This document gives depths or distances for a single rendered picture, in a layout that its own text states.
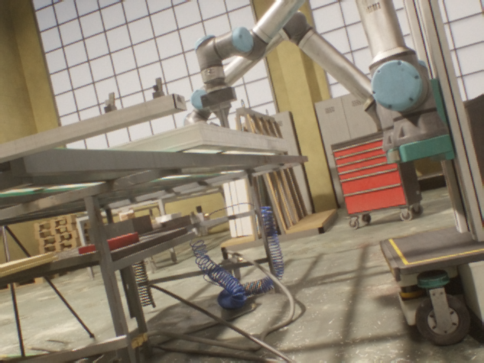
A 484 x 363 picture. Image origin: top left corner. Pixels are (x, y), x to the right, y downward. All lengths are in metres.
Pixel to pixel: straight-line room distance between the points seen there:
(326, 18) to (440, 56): 8.10
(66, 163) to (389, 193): 4.73
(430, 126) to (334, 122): 7.45
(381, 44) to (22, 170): 1.17
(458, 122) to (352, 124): 7.26
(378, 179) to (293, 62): 4.48
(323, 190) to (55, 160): 8.48
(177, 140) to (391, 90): 0.68
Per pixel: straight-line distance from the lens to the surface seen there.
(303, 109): 9.43
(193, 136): 1.61
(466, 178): 2.00
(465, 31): 9.99
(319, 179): 9.35
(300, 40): 2.55
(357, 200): 5.69
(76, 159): 1.08
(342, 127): 9.23
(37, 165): 0.98
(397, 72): 1.66
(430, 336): 1.97
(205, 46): 1.98
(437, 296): 1.92
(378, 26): 1.73
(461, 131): 2.01
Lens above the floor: 0.69
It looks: level
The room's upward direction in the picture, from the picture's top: 13 degrees counter-clockwise
